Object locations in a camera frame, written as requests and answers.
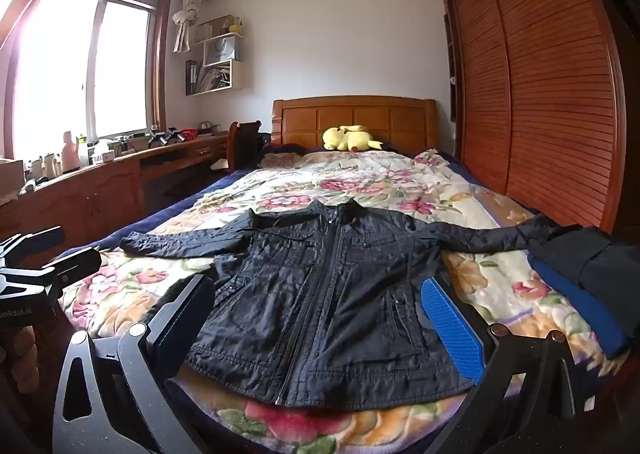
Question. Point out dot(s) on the blue folded garment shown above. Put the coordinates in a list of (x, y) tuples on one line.
[(580, 314)]

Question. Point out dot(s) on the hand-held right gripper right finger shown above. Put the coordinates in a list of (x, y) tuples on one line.
[(450, 329)]

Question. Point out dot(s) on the black binders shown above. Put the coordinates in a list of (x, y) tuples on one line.
[(192, 77)]

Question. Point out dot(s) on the floral blanket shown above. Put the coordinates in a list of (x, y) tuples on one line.
[(350, 174)]

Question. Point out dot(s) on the pink bottle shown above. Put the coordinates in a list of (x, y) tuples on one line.
[(70, 152)]

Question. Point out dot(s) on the yellow plush toy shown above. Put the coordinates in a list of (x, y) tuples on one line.
[(340, 137)]

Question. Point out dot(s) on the wooden headboard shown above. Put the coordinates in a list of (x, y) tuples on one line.
[(400, 119)]

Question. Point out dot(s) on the white wall shelf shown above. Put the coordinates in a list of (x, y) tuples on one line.
[(237, 74)]

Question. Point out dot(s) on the black jacket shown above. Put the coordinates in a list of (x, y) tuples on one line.
[(320, 284)]

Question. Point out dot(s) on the wooden desk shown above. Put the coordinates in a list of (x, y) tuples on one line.
[(100, 194)]

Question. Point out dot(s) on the window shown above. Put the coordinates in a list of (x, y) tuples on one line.
[(120, 69)]

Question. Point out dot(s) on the wooden louvred wardrobe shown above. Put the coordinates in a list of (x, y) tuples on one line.
[(550, 84)]

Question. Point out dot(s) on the tied white curtain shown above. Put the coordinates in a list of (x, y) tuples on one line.
[(187, 19)]

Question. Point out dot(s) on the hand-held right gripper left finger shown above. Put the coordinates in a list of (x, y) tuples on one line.
[(192, 304)]

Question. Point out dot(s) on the cardboard box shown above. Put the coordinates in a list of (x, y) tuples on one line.
[(215, 27)]

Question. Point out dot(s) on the person's left hand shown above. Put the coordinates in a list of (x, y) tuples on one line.
[(17, 356)]

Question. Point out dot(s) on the red basket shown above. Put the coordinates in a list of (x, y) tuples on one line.
[(190, 133)]

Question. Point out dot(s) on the wooden chair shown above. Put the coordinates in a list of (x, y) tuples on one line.
[(242, 144)]

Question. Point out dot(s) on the black folded garment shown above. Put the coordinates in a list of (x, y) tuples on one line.
[(590, 254)]

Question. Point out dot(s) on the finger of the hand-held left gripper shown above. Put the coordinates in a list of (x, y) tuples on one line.
[(80, 266), (35, 244)]

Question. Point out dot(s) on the white shopping bag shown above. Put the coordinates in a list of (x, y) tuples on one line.
[(220, 49)]

